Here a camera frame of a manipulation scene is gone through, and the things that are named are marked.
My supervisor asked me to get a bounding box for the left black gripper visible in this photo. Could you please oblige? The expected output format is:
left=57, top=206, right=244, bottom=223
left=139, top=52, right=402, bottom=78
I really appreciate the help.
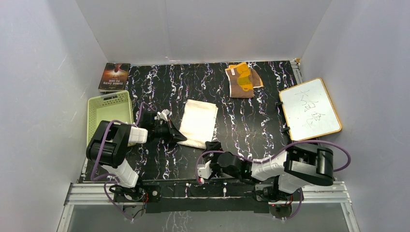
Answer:
left=152, top=119, right=186, bottom=145

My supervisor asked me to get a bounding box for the white terry towel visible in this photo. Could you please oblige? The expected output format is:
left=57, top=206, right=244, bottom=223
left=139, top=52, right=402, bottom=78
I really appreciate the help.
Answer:
left=178, top=100, right=218, bottom=149

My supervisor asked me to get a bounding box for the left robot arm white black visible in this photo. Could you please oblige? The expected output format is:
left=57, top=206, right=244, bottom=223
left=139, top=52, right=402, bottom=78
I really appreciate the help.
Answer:
left=86, top=110, right=187, bottom=201

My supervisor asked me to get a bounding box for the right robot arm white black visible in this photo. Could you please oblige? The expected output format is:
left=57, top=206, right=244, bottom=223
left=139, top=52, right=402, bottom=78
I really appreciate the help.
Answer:
left=196, top=142, right=334, bottom=200

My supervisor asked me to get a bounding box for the light green plastic basket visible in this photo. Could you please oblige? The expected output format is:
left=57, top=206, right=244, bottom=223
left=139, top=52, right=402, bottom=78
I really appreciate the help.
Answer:
left=87, top=90, right=134, bottom=143

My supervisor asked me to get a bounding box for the brown and yellow cloth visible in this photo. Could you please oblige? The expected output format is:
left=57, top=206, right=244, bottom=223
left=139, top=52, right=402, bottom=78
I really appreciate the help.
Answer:
left=225, top=62, right=264, bottom=99

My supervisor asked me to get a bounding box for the dark cover paperback book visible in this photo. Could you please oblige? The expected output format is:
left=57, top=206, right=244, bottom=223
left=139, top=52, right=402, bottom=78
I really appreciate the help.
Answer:
left=98, top=63, right=131, bottom=92

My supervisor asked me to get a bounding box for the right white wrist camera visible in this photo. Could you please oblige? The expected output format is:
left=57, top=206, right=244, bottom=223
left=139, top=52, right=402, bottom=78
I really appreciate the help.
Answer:
left=197, top=160, right=212, bottom=180

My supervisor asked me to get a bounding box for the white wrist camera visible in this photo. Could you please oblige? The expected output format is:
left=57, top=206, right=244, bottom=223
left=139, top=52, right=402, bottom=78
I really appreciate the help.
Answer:
left=155, top=109, right=170, bottom=121
left=197, top=160, right=212, bottom=180

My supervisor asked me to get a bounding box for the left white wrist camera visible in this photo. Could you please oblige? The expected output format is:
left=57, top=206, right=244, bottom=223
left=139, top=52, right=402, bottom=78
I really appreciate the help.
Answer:
left=155, top=109, right=170, bottom=121

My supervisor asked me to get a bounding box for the whiteboard with wooden frame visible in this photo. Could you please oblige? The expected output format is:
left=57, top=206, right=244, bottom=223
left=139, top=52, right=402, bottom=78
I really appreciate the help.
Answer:
left=279, top=78, right=342, bottom=141

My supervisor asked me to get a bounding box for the aluminium frame rail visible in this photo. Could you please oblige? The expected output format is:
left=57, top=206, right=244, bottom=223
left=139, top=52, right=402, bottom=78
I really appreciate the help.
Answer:
left=57, top=179, right=359, bottom=232

